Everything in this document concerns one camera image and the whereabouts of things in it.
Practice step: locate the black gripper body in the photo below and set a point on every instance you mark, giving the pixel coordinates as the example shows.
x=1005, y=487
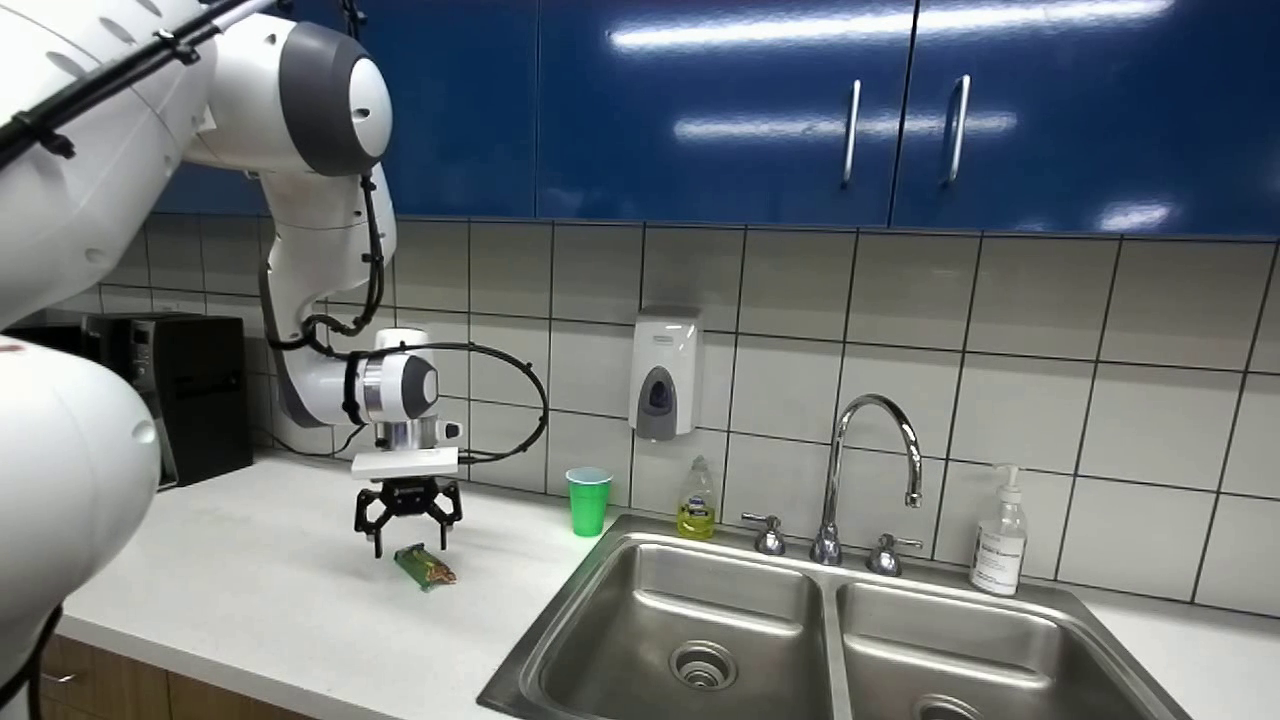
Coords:
x=407, y=496

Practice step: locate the green granola bar wrapper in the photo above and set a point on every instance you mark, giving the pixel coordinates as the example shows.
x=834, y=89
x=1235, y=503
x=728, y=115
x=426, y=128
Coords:
x=426, y=569

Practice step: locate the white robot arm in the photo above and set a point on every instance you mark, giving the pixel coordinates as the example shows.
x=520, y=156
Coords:
x=83, y=202

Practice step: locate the stainless steel double sink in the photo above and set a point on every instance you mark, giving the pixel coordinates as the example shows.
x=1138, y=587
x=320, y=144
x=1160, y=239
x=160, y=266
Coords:
x=721, y=615

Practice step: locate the green plastic cup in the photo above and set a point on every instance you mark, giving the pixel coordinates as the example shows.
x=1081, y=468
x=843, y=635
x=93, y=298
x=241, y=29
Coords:
x=591, y=507

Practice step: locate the black countertop appliance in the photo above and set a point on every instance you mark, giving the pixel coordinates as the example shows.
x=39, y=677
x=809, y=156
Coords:
x=201, y=400

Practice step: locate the yellow dish soap bottle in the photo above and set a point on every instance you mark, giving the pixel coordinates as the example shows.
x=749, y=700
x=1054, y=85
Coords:
x=697, y=518

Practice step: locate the wooden lower cabinet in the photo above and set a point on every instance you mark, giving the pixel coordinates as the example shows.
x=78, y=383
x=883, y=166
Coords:
x=123, y=686

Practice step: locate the chrome faucet knob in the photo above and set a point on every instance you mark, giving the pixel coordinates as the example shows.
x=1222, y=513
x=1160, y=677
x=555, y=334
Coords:
x=884, y=558
x=771, y=536

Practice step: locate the chrome gooseneck faucet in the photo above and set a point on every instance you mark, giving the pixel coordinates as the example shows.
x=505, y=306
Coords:
x=829, y=523

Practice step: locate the blue upper cabinet door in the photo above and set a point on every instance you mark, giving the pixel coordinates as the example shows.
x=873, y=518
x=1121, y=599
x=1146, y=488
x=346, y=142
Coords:
x=642, y=144
x=1105, y=120

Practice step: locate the clear pump sanitizer bottle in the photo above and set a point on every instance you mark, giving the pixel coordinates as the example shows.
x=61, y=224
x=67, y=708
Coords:
x=997, y=548

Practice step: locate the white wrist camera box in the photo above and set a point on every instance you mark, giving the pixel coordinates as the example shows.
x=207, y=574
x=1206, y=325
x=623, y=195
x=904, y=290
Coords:
x=402, y=467

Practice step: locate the white wall soap dispenser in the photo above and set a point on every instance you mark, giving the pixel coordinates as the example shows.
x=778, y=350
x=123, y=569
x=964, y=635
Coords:
x=663, y=362

